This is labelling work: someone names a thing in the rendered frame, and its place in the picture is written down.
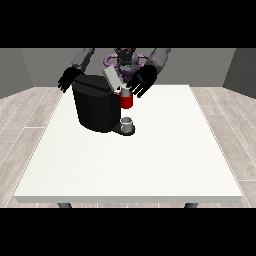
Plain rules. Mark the small grey coffee pod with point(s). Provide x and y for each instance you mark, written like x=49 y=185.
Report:
x=125 y=91

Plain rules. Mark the dark table leg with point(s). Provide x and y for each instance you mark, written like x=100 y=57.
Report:
x=191 y=205
x=64 y=205

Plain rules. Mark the small grey cup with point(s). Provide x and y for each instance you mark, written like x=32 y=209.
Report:
x=127 y=124

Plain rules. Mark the grey robot trunk purple rings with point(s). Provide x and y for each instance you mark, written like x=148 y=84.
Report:
x=125 y=56

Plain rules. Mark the red pod holder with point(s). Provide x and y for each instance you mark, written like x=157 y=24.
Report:
x=126 y=101

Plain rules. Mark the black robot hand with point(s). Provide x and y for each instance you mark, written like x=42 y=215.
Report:
x=70 y=77
x=144 y=78

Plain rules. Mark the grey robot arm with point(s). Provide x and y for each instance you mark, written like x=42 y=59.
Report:
x=83 y=59
x=158 y=58

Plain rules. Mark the pale grey machine lid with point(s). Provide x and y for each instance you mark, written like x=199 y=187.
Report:
x=112 y=77

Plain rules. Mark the black coffee machine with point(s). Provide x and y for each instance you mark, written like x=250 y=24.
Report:
x=93 y=106

